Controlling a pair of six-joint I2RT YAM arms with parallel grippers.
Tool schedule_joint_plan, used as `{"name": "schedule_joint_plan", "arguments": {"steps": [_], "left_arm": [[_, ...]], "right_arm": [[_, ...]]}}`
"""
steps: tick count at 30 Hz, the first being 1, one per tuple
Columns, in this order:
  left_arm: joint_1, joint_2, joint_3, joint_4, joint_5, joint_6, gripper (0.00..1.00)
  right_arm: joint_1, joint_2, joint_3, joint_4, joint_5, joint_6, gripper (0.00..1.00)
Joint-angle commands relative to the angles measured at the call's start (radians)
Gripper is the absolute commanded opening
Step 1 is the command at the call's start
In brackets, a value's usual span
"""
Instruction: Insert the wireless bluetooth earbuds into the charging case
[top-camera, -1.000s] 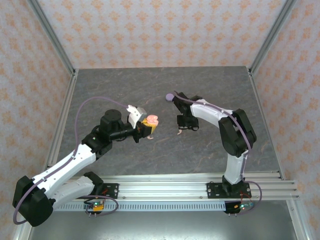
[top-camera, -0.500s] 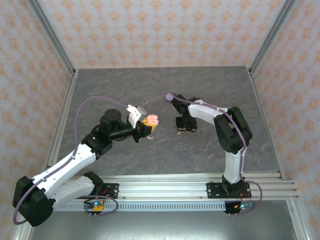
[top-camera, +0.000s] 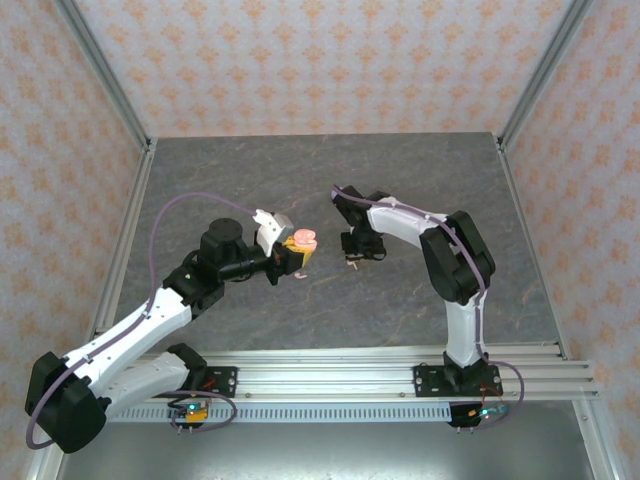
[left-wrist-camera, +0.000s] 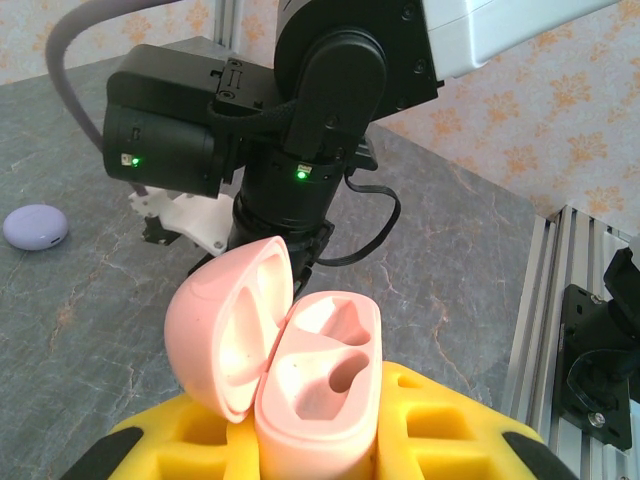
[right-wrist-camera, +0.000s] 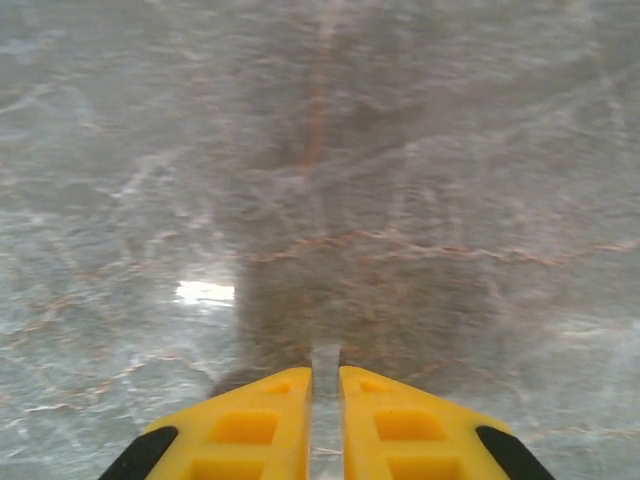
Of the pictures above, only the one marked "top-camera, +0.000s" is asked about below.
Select grey metal sheet panel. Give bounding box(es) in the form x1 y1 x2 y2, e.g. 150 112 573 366
54 422 596 480

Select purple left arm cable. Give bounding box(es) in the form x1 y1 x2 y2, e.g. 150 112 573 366
25 192 261 449

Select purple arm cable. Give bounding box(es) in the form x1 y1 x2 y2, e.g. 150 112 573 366
25 192 261 449
331 184 526 431

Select aluminium table side rail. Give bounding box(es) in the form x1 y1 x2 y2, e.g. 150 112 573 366
494 133 571 362
77 137 159 362

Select wide aluminium base rail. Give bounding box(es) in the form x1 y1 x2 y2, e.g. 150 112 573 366
52 342 601 401

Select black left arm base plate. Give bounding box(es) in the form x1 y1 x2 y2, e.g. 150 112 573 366
202 366 239 399

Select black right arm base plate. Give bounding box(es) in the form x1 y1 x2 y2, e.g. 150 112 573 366
413 363 504 399

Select slotted grey cable duct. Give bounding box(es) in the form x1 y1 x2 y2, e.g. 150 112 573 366
102 402 581 424

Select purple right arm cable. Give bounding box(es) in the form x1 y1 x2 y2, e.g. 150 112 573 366
331 184 526 431

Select aluminium frame corner post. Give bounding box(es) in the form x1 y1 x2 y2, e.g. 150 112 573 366
497 0 599 151
52 0 154 154

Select aluminium lower frame rail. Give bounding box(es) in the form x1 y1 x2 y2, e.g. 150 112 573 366
572 399 621 480
27 439 76 480

